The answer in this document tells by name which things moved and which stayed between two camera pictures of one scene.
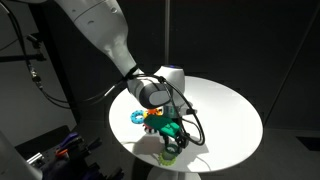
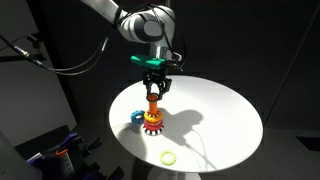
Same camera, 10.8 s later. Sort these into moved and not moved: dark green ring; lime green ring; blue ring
Moved: dark green ring
Not moved: blue ring; lime green ring
